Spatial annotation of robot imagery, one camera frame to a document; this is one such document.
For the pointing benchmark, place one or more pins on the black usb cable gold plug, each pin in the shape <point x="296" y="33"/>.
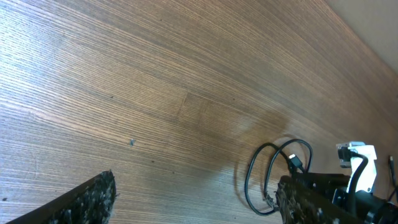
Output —
<point x="393" y="177"/>

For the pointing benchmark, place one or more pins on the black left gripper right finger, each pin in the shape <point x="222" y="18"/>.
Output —
<point x="300" y="205"/>

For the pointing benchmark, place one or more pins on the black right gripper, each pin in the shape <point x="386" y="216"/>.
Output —
<point x="361" y="204"/>

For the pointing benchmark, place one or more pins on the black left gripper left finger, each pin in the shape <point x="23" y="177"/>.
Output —
<point x="90" y="202"/>

